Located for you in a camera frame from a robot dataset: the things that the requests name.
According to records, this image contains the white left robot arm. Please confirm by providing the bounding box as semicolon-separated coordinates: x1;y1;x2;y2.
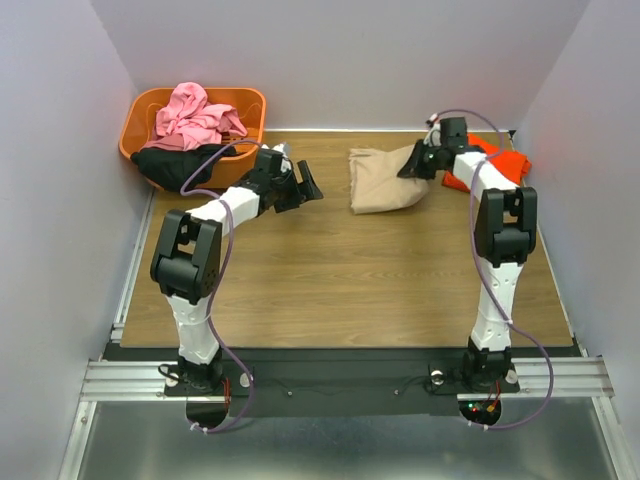
150;150;324;394

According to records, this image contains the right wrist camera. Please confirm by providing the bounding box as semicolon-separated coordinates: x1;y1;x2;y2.
424;114;468;151

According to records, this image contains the beige t shirt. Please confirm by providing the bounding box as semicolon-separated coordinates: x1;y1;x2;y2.
348;145;429;215

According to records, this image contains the pink t shirt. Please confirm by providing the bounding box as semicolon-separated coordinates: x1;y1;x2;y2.
144;82;248;151

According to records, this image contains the orange plastic basket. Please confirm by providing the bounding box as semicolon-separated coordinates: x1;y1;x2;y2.
119;86;267;189

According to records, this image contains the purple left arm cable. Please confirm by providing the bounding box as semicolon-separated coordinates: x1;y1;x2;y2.
179;140;263;435

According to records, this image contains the silver round knob right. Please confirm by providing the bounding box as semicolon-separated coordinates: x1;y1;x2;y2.
430;370;445;387

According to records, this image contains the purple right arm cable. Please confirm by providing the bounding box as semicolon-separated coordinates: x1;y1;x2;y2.
427;107;555;432

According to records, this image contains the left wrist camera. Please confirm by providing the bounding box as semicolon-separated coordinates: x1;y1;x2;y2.
254;142;293;180

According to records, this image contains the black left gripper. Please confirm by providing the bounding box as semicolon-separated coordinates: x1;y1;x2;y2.
272;162;324;215

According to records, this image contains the folded orange t shirt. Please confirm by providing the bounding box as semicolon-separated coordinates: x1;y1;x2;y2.
468;133;531;185

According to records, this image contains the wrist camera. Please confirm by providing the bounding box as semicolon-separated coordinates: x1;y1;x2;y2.
254;142;293;180
424;114;468;151

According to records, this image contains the aluminium rail frame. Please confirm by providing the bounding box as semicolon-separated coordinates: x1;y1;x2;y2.
61;187;636;479

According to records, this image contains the black t shirt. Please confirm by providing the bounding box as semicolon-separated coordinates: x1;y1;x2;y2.
131;144;223;192

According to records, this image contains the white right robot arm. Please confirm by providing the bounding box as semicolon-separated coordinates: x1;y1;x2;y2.
398;140;537;390

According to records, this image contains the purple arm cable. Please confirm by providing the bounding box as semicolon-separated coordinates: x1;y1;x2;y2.
427;107;555;432
179;140;263;435

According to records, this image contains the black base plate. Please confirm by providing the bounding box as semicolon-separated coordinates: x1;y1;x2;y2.
102;342;584;419

